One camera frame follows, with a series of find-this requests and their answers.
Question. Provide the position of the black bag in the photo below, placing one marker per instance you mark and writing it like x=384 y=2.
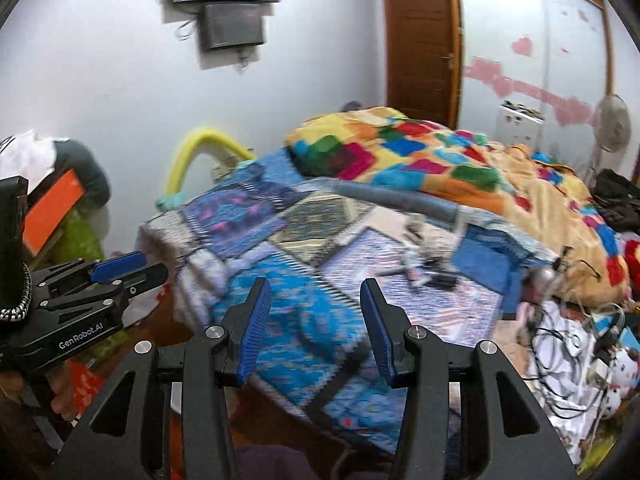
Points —
x=617 y=200

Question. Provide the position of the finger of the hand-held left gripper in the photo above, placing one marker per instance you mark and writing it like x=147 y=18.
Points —
x=145 y=277
x=120 y=265

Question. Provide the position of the person's left forearm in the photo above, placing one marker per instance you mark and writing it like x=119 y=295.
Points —
x=20 y=435

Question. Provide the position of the black wall-mounted box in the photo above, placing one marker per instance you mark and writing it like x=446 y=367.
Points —
x=231 y=25

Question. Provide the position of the white wardrobe with pink stickers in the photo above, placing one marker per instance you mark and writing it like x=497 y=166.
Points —
x=540 y=40

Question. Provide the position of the colourful patchwork blanket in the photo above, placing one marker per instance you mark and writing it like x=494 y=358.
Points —
x=400 y=155

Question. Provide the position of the white plastic bag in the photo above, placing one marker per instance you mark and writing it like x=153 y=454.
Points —
x=22 y=155

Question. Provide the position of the brown wooden door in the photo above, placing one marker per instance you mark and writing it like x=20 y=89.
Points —
x=420 y=40

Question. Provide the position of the yellow foam tube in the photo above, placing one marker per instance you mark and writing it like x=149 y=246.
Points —
x=187 y=152

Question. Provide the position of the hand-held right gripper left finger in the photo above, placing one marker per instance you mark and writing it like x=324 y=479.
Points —
x=255 y=330

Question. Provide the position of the white wall shelf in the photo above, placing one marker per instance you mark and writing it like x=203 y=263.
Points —
x=521 y=111

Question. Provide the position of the small black flat object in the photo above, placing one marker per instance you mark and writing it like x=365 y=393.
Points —
x=441 y=280

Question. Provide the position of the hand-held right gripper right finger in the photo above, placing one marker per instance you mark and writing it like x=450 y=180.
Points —
x=377 y=330

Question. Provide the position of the green leaf-print bag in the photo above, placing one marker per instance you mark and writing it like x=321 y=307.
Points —
x=82 y=245

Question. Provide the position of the dark grey cushion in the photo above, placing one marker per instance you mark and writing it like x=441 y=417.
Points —
x=85 y=165

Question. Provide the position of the blue patterned quilt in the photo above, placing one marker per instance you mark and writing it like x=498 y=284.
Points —
x=310 y=310

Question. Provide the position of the orange flat box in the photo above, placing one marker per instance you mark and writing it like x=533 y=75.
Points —
x=52 y=210

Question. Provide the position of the white standing fan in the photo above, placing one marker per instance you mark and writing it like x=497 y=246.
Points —
x=611 y=122

